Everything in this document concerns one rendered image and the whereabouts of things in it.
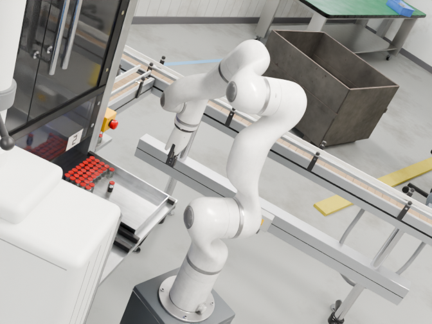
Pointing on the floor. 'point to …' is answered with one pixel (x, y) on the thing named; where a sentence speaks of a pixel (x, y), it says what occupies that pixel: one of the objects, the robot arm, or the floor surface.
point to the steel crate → (330, 85)
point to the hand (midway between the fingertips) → (171, 160)
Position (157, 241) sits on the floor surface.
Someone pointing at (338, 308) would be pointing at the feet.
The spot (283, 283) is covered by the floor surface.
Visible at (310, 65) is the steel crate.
